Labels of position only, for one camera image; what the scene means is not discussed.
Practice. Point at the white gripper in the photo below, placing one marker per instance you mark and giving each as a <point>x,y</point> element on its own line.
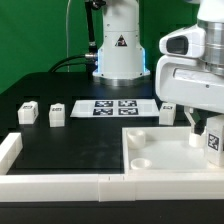
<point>185,82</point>

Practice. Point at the white square tabletop part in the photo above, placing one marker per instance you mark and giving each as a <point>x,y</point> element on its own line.
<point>165,149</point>

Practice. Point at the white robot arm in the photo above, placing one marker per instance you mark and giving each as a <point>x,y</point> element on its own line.
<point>121,58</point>

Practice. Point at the white U-shaped obstacle fence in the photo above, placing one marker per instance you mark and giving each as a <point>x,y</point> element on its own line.
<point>101,187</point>

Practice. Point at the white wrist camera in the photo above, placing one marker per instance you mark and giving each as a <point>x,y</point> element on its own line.
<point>185,42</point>

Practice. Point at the white marker base plate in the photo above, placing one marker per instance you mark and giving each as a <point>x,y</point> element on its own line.
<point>115,108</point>

